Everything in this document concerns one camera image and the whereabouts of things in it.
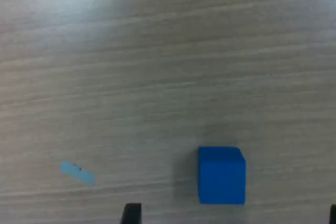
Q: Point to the pale blue tape piece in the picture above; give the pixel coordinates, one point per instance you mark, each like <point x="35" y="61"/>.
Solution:
<point x="77" y="172"/>

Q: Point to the blue foam cube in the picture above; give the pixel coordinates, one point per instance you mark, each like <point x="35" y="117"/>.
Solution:
<point x="221" y="179"/>

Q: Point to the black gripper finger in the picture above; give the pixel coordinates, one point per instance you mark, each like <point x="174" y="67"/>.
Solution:
<point x="333" y="214"/>
<point x="131" y="214"/>

